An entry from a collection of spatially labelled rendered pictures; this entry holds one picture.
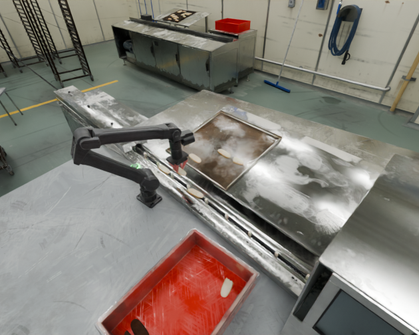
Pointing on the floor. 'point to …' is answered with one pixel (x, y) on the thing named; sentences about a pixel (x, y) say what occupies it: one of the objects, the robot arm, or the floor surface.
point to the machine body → (132, 116)
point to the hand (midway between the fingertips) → (179, 169)
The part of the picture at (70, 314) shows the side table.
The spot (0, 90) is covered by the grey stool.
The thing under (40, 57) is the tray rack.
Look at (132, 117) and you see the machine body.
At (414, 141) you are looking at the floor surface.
